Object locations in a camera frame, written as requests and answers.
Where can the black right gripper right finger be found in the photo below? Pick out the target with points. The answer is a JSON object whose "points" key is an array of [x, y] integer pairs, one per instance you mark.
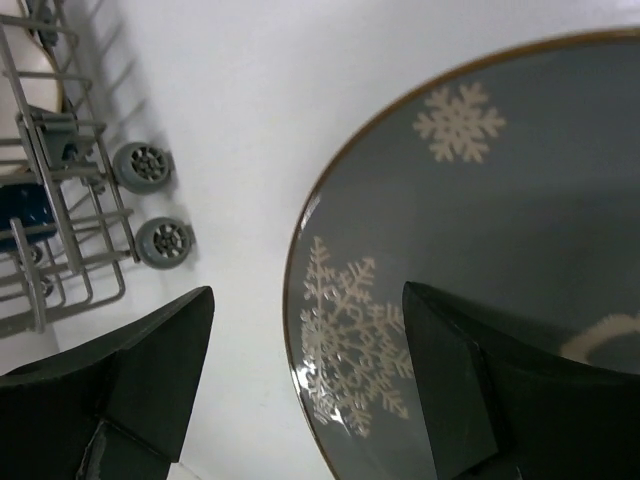
{"points": [[497, 408]]}

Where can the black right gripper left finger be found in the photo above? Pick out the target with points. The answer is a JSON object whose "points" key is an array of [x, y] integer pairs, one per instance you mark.
{"points": [[115, 407]]}

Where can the blue shell shaped dish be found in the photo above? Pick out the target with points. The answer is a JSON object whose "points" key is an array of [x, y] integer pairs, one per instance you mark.
{"points": [[29, 203]]}

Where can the grey tree pattern plate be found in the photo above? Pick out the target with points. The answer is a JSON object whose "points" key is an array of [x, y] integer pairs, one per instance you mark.
{"points": [[510, 183]]}

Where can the cream divided plate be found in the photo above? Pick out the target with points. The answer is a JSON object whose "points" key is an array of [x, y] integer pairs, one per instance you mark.
{"points": [[43, 93]]}

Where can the grey wire dish rack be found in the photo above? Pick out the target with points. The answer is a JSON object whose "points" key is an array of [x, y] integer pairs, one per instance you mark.
{"points": [[80, 268]]}

